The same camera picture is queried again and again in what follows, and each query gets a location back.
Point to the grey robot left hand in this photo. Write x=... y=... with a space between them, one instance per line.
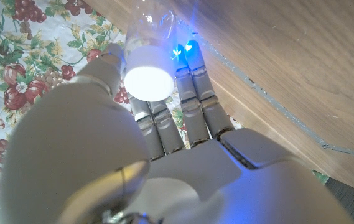
x=71 y=149

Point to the clear medicine bottle white cap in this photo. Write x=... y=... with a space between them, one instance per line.
x=148 y=81

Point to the floral fruit print backdrop cloth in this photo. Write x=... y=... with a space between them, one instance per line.
x=24 y=46

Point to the grey tape outline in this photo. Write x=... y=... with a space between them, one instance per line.
x=273 y=102

